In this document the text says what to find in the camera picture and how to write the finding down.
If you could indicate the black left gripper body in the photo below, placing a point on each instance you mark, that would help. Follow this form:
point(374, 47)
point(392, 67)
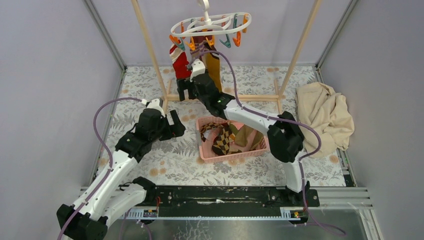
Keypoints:
point(163, 132)

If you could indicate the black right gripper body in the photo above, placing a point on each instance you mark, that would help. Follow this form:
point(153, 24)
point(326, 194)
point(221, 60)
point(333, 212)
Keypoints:
point(201, 98)

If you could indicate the pink basket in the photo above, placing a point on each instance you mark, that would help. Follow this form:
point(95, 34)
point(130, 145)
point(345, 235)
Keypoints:
point(205, 148)

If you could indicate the brown yellow argyle sock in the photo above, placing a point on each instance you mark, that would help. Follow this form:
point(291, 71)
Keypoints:
point(221, 145)

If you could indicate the white round clip hanger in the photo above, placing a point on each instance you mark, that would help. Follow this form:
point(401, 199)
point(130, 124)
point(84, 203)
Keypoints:
point(205, 25)

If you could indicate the tan ribbed sock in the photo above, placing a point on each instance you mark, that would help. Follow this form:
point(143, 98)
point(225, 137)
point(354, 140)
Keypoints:
point(247, 139)

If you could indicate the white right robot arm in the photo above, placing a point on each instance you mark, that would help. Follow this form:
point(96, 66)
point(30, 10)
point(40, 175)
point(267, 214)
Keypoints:
point(284, 136)

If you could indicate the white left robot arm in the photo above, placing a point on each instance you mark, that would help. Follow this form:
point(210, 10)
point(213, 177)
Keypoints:
point(92, 214)

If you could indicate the red sock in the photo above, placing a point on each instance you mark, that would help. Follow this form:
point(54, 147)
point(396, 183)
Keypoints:
point(179, 62)

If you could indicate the mustard yellow sock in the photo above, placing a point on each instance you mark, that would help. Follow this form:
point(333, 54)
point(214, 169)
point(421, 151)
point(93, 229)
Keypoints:
point(213, 65)

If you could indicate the beige maroon striped sock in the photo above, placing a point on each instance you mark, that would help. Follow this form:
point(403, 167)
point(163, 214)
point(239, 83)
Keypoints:
point(200, 46)

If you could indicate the floral table mat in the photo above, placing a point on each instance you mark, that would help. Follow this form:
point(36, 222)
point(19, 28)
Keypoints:
point(178, 162)

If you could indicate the beige cloth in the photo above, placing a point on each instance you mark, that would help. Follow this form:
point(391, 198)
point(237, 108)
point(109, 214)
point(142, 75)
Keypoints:
point(325, 111)

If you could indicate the wooden rack frame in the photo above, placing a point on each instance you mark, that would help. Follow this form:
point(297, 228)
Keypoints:
point(168, 97)

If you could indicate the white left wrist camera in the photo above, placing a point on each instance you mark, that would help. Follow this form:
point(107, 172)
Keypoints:
point(156, 104)

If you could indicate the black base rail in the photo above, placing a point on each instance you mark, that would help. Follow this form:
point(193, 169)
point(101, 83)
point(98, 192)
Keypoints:
point(172, 201)

